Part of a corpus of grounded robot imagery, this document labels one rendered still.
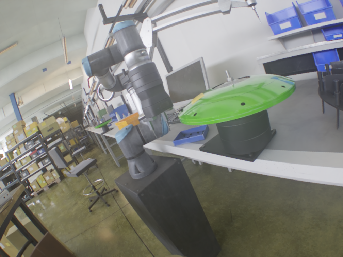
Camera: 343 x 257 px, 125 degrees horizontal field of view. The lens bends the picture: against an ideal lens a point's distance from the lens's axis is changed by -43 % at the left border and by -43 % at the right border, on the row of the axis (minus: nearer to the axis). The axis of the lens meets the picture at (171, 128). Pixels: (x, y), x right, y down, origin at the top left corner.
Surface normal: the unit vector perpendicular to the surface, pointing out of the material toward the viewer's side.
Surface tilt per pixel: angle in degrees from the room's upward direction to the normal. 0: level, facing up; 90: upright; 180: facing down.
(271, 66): 90
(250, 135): 90
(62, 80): 90
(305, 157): 0
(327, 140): 0
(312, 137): 0
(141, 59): 92
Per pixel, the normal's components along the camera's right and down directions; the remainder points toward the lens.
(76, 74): 0.54, 0.00
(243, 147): -0.44, 0.41
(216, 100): -0.57, -0.67
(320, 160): -0.39, -0.89
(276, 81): -0.18, -0.80
